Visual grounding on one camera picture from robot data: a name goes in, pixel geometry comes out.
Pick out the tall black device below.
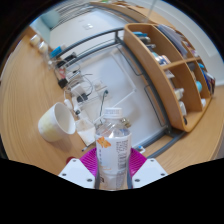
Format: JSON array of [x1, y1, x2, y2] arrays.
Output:
[[56, 54, 77, 68]]

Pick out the white tape roll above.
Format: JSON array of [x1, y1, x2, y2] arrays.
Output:
[[37, 41, 50, 55], [29, 34, 42, 47]]

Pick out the teal pillow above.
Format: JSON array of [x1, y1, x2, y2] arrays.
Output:
[[41, 9, 61, 30]]

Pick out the flat round red coaster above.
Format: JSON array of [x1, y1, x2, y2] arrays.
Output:
[[65, 155, 78, 165]]

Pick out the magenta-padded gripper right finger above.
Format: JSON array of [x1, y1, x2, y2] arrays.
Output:
[[125, 147, 168, 190]]

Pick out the wooden wardrobe side panel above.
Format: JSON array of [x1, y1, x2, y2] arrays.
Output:
[[146, 88, 224, 175]]

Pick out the wooden shelf unit with items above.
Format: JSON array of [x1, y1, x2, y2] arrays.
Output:
[[123, 22, 217, 133]]

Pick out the small blue bottle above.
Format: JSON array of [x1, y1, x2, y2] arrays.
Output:
[[49, 44, 66, 59]]

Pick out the clear plastic water bottle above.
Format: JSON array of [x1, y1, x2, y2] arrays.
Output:
[[94, 106, 133, 191]]

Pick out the small black adapter block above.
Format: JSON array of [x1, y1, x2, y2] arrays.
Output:
[[58, 78, 69, 90]]

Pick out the black charger block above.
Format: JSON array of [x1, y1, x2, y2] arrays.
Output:
[[76, 94, 90, 103]]

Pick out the white ceramic cup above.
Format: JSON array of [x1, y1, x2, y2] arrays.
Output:
[[37, 101, 77, 144]]

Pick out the white crumpled tissue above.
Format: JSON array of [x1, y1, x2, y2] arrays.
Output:
[[74, 116, 98, 148]]

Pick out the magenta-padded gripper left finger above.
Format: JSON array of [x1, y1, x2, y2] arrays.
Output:
[[57, 147, 101, 190]]

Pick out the white charger block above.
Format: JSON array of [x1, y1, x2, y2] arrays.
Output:
[[69, 83, 85, 98]]

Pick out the grey metal shelf frame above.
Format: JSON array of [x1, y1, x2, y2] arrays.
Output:
[[49, 26, 188, 160]]

